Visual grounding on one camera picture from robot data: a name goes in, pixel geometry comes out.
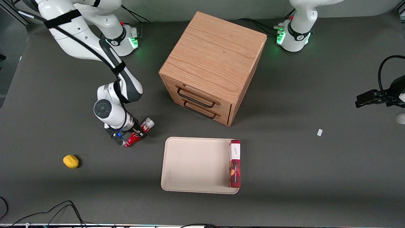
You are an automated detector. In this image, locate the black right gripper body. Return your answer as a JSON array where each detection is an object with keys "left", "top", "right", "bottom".
[{"left": 104, "top": 119, "right": 141, "bottom": 146}]

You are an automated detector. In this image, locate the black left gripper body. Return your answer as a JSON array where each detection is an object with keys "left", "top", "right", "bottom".
[{"left": 383, "top": 75, "right": 405, "bottom": 108}]

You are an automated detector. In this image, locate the red coke bottle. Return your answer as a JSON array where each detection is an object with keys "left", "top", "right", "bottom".
[{"left": 124, "top": 117, "right": 156, "bottom": 148}]

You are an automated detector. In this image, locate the beige rectangular tray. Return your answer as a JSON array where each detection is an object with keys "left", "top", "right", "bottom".
[{"left": 160, "top": 136, "right": 241, "bottom": 194}]

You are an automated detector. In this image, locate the yellow lemon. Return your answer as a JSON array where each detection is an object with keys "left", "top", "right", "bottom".
[{"left": 63, "top": 154, "right": 79, "bottom": 169}]

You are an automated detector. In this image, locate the red cracker box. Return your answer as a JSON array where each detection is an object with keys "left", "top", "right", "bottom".
[{"left": 228, "top": 139, "right": 241, "bottom": 188}]

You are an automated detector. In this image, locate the wooden drawer cabinet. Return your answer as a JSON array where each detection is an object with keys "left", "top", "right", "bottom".
[{"left": 159, "top": 11, "right": 267, "bottom": 127}]

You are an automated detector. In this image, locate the black looped left gripper cable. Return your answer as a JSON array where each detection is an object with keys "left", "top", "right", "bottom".
[{"left": 378, "top": 55, "right": 405, "bottom": 95}]

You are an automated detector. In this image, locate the short black drawer handle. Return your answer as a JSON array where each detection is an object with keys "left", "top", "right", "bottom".
[{"left": 183, "top": 100, "right": 218, "bottom": 120}]

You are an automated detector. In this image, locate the long black drawer handle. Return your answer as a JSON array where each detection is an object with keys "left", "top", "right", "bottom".
[{"left": 177, "top": 87, "right": 217, "bottom": 109}]

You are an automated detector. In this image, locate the wooden drawer with long handle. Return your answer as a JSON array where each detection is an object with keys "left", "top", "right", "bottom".
[{"left": 163, "top": 77, "right": 233, "bottom": 112}]

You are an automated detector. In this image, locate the wooden drawer with short handle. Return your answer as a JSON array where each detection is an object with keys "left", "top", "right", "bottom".
[{"left": 171, "top": 97, "right": 231, "bottom": 125}]

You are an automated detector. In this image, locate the black cable along right arm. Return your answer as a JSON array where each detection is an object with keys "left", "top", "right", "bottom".
[{"left": 17, "top": 9, "right": 141, "bottom": 133}]

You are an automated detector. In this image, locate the long black floor cable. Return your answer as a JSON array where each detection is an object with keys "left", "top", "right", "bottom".
[{"left": 9, "top": 200, "right": 87, "bottom": 228}]

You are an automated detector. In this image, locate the black right arm base cable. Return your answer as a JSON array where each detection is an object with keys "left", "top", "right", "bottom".
[{"left": 120, "top": 6, "right": 152, "bottom": 39}]

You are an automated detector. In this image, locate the black arm base cable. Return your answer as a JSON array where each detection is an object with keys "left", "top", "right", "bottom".
[
  {"left": 120, "top": 6, "right": 152, "bottom": 39},
  {"left": 237, "top": 8, "right": 296, "bottom": 37}
]

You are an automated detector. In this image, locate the black left arm base cable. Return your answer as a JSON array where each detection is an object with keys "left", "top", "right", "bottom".
[{"left": 237, "top": 8, "right": 296, "bottom": 37}]

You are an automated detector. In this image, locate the short black edge cable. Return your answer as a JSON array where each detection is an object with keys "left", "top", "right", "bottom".
[{"left": 0, "top": 196, "right": 9, "bottom": 221}]

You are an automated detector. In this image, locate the aluminium frame rail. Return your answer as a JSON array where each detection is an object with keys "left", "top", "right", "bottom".
[{"left": 0, "top": 0, "right": 32, "bottom": 26}]

